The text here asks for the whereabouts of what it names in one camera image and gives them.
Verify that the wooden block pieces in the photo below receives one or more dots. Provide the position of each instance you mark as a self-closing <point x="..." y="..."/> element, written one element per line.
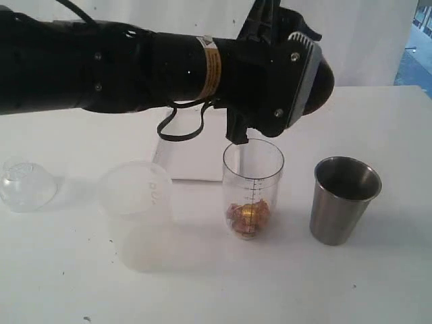
<point x="233" y="219"/>

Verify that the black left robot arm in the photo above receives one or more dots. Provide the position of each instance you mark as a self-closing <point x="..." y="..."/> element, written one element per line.
<point x="111" y="67"/>

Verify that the stainless steel tumbler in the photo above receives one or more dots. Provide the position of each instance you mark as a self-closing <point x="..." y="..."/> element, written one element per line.
<point x="344" y="188"/>

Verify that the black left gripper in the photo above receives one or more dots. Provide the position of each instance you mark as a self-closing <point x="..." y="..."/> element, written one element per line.
<point x="269" y="94"/>

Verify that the clear dome shaker lid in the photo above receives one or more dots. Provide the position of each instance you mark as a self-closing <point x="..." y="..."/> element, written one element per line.
<point x="26" y="187"/>

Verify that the translucent plastic lidded container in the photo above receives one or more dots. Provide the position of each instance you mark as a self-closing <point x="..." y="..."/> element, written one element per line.
<point x="135" y="199"/>

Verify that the white rectangular tray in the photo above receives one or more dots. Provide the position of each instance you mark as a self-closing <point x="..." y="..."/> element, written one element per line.
<point x="200" y="158"/>

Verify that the brown wooden cup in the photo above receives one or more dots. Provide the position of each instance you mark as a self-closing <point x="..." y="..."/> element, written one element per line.
<point x="322" y="88"/>

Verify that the clear graduated shaker cup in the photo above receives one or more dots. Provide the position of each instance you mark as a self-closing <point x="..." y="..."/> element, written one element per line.
<point x="251" y="172"/>

